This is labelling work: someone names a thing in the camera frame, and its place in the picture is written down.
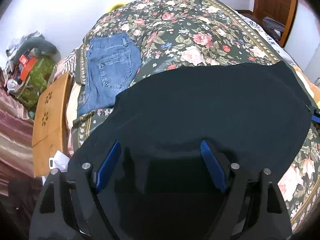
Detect black pants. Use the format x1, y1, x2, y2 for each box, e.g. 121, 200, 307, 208
69, 62, 314, 239

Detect white paper pieces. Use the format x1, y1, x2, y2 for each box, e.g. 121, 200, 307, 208
49, 151, 70, 172

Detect wooden lap desk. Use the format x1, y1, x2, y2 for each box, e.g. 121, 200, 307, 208
32, 72, 70, 177

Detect grey bag on floor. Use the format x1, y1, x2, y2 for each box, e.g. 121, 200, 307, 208
262, 16, 285, 42

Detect pink striped curtain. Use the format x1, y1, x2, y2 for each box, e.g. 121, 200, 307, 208
1, 80, 34, 196

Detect white printed bed sheet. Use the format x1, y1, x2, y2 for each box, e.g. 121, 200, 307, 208
238, 13, 302, 72

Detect brown wooden door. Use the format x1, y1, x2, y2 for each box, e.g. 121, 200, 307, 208
253, 0, 298, 47

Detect green patterned storage box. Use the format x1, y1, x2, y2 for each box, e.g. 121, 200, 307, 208
15, 56, 55, 110

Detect striped pink blanket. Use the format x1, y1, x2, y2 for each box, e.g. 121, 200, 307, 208
49, 48, 82, 83

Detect orange red box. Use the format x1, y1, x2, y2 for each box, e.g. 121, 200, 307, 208
20, 55, 37, 82

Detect folded blue jeans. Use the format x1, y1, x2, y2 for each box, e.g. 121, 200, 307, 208
78, 33, 142, 116

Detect grey clothes pile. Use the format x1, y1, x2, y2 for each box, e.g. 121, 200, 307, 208
5, 31, 44, 57

